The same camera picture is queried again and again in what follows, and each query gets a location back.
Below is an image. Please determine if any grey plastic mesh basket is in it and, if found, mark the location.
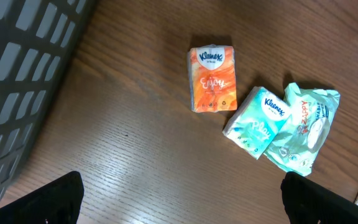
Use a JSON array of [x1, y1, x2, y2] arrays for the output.
[[0, 0, 95, 201]]

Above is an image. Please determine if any small teal tissue pack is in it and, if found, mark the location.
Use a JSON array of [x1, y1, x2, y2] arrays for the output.
[[223, 86, 291, 159]]

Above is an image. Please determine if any teal snack packet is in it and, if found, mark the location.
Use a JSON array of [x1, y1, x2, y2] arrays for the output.
[[264, 83, 341, 177]]

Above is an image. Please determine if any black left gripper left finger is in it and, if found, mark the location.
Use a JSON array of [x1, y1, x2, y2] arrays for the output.
[[0, 171, 85, 224]]

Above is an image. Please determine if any small orange tissue pack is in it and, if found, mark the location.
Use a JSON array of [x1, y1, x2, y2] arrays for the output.
[[188, 45, 237, 113]]

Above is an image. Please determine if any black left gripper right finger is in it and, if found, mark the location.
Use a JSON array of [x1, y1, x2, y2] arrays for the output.
[[280, 172, 358, 224]]

